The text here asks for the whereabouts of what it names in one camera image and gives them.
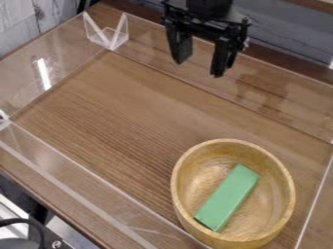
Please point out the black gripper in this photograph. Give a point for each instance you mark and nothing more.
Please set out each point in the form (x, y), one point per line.
(210, 19)

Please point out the green rectangular block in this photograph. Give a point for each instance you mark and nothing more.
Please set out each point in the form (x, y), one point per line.
(224, 202)

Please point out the brown wooden bowl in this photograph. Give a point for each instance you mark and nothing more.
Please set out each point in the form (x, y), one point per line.
(267, 210)

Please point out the clear acrylic corner bracket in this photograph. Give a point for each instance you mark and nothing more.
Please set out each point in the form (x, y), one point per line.
(107, 37)

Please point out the clear acrylic tray wall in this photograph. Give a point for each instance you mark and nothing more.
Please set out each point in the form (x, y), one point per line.
(98, 121)

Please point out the black metal table mount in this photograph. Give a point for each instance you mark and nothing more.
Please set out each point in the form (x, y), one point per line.
(41, 237)

